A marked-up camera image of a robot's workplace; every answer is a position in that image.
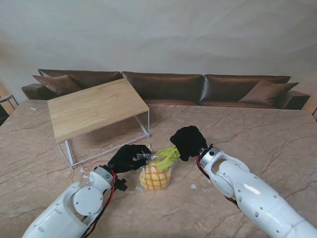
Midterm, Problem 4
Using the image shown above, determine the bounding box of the green plastic sealing clip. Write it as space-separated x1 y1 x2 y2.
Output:
152 146 179 171

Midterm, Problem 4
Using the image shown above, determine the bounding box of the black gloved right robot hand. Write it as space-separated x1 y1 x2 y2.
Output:
169 125 208 162

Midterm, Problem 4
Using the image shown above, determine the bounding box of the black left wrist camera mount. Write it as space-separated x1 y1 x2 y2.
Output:
115 177 128 192

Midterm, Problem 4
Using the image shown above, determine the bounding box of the small wooden white-framed table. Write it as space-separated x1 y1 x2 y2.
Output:
47 78 151 170

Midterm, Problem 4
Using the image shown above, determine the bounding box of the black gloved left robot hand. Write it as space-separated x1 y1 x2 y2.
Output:
107 144 152 174

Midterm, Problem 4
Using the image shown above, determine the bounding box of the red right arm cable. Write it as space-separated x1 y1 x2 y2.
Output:
197 155 241 209

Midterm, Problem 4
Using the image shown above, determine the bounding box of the clear plastic bread bag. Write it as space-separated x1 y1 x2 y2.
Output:
135 148 174 193

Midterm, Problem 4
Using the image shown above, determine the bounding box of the brown square cushion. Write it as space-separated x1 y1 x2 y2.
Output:
32 74 82 95
238 79 300 103

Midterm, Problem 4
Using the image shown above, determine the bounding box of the red left arm cable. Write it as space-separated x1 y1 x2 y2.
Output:
81 169 117 234

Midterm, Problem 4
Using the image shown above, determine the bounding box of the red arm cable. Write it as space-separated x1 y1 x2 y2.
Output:
81 169 117 234
197 155 241 209

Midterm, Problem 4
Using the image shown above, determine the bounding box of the brown leather sofa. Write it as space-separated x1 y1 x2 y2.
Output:
21 68 311 110

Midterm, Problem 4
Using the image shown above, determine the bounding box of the dark metal side table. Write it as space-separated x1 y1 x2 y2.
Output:
0 93 19 127

